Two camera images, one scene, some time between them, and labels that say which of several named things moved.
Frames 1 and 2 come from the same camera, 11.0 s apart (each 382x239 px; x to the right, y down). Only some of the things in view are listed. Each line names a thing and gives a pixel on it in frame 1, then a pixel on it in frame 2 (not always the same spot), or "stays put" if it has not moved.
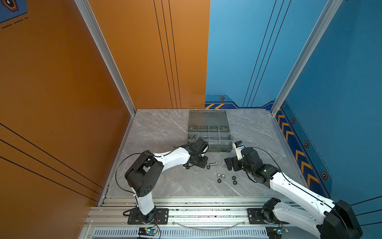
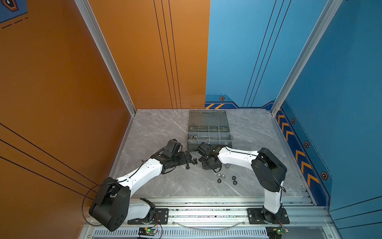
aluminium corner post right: (332, 7) stays put
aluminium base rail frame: (190, 218) stays put
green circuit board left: (146, 231) stays put
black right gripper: (229, 161) to (203, 160)
